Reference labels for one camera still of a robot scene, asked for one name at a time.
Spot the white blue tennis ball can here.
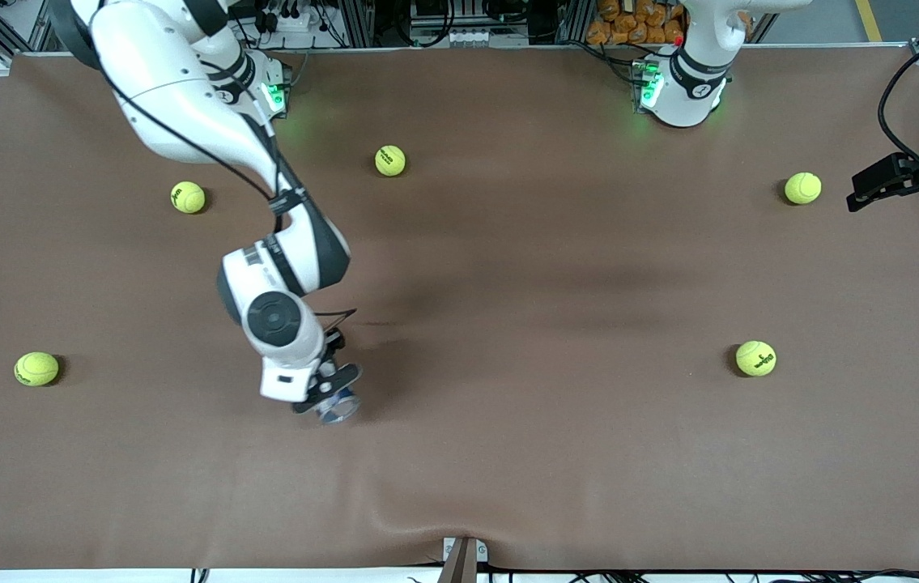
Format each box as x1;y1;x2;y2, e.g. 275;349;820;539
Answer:
315;390;362;427

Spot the yellow tennis ball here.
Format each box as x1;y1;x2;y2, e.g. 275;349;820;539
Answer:
170;181;206;215
784;172;823;206
374;144;407;177
735;340;777;377
14;351;60;387

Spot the brown table mat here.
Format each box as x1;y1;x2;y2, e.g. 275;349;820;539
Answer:
0;45;919;572

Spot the orange snack bag pile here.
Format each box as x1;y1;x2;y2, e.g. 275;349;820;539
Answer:
586;0;687;46

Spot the white power strip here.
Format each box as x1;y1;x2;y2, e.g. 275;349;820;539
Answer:
255;6;314;33

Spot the black control box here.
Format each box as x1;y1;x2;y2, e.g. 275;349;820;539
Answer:
409;0;537;48

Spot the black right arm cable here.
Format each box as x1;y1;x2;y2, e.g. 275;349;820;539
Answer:
99;65;359;357

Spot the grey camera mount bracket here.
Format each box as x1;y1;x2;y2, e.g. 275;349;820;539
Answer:
441;536;489;583

